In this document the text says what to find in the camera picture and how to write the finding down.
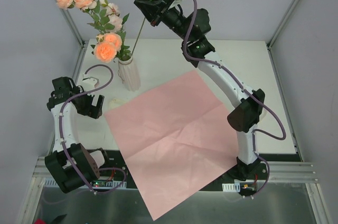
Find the peach double rose stem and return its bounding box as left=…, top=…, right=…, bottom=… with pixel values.
left=91, top=32, right=132, bottom=63

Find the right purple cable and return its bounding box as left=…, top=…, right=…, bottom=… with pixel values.
left=181, top=0, right=287, bottom=201

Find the pink wrapping paper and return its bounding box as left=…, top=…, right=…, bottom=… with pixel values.
left=105, top=71, right=238, bottom=220

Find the cream gold-lettered ribbon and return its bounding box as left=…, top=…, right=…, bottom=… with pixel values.
left=108, top=98, right=126, bottom=110

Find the pale pink rose stem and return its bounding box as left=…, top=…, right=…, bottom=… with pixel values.
left=88, top=0, right=130, bottom=61

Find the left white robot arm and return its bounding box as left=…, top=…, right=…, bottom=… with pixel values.
left=45, top=77, right=112, bottom=193

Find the aluminium frame extrusion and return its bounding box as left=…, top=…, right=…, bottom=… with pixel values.
left=32, top=156, right=320, bottom=183

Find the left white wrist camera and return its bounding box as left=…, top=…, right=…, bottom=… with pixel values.
left=81, top=73, right=99, bottom=91

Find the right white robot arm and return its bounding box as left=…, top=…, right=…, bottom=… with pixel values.
left=134, top=0, right=265, bottom=181

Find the white ribbed ceramic vase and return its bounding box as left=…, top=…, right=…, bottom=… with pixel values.
left=118, top=58, right=140, bottom=91

